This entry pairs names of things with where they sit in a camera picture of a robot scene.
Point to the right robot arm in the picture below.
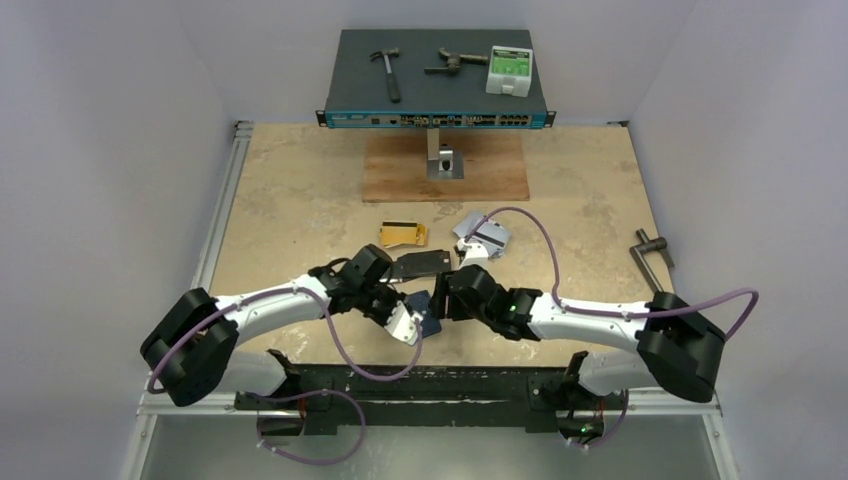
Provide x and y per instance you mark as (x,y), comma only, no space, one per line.
(663,342)

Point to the navy blue card holder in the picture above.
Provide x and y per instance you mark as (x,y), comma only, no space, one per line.
(419,302)

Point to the white green box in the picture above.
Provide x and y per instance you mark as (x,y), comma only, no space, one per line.
(510,71)

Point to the network switch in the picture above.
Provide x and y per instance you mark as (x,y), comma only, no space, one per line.
(358,95)

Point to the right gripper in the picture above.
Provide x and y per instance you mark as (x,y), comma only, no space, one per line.
(448,303)

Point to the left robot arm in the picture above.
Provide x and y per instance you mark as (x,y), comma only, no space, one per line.
(191,351)

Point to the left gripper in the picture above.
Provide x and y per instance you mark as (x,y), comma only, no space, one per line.
(395,297)

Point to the hammer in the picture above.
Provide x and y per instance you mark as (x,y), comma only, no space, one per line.
(386,55)

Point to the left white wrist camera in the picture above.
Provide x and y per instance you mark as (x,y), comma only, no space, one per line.
(404,324)

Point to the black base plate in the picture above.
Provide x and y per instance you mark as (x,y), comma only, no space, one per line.
(325,397)

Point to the plywood board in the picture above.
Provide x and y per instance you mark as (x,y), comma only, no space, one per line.
(395,169)

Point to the aluminium frame rail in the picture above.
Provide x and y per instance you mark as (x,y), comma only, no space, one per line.
(322,170)

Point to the black card pile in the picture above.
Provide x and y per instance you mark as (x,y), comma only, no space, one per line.
(420,264)

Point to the rusty metal clamp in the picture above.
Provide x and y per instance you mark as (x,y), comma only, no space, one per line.
(454,61)

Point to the metal bracket stand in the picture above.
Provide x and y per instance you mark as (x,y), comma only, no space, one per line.
(443,162)

